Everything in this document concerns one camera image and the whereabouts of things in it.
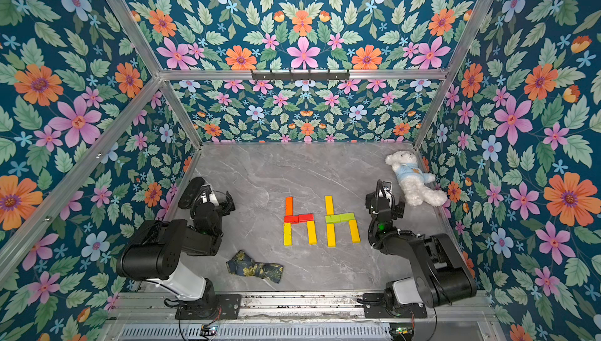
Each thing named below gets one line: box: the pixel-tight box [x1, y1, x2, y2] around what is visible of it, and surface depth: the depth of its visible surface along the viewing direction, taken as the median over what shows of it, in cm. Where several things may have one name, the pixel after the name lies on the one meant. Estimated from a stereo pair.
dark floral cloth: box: [226, 249, 285, 284], surface depth 80 cm
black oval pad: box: [177, 176, 206, 210], surface depth 100 cm
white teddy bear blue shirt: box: [385, 150, 448, 207], surface depth 98 cm
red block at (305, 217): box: [298, 213, 314, 223], surface depth 95 cm
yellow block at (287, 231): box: [283, 222, 292, 246], surface depth 90 cm
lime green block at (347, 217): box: [339, 212, 356, 223], surface depth 95 cm
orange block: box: [285, 196, 294, 216], surface depth 100 cm
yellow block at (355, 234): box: [349, 218, 362, 244], surface depth 91 cm
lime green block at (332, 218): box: [324, 214, 342, 224], surface depth 95 cm
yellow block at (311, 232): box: [306, 220, 318, 245], surface depth 91 cm
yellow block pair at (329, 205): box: [324, 195, 335, 216], surface depth 98 cm
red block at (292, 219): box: [284, 215, 299, 224], surface depth 95 cm
